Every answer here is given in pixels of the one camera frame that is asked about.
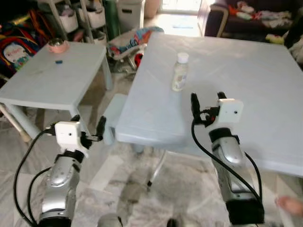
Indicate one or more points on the yellow-green soft toy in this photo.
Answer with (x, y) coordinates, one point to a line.
(274, 39)

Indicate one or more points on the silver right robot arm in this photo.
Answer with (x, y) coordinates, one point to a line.
(234, 165)

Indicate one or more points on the large pale blue plastic table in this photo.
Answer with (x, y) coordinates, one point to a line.
(246, 85)

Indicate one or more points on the colourful printed backpack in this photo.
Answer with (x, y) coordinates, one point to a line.
(21, 47)

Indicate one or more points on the white-capped pale drink bottle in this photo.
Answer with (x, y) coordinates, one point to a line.
(180, 75)

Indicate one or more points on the white plastic bin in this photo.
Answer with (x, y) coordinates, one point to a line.
(130, 14)

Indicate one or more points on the light wooden stick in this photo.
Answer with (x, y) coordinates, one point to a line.
(14, 124)

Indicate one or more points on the grey robot foot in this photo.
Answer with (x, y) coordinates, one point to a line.
(110, 221)

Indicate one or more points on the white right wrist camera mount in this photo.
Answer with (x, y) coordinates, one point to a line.
(231, 111)

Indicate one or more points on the pile of clothes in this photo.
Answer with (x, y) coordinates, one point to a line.
(265, 16)

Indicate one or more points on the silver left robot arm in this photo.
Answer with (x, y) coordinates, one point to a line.
(61, 182)

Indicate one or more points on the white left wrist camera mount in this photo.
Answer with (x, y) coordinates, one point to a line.
(67, 133)

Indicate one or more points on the white storage rack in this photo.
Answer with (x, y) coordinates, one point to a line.
(71, 19)

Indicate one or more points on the tall dark green bottle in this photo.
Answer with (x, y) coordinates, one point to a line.
(111, 19)

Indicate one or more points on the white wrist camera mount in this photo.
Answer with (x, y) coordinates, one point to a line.
(231, 111)
(67, 133)

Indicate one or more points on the dark purple sofa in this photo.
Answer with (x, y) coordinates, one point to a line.
(222, 21)

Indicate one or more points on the small pale blue plastic table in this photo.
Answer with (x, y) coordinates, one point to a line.
(52, 78)

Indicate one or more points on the pink round bowl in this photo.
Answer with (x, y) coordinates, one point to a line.
(59, 46)

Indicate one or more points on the small blue bottle cap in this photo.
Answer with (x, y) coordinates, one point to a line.
(59, 61)

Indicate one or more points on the person's bare foot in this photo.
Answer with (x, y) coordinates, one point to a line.
(289, 205)

